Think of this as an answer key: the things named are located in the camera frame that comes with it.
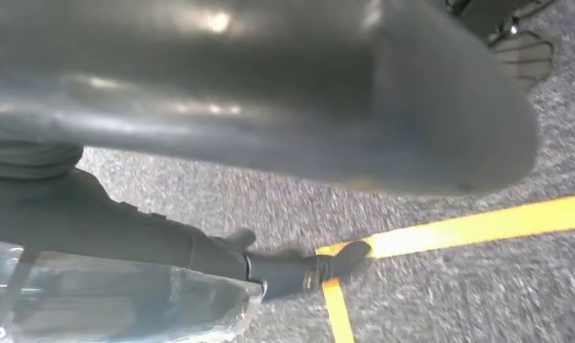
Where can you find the yellow floor tape square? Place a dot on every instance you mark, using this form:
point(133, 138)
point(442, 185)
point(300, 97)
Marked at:
point(458, 229)

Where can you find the black robot foot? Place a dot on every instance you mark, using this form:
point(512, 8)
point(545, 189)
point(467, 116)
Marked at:
point(524, 52)

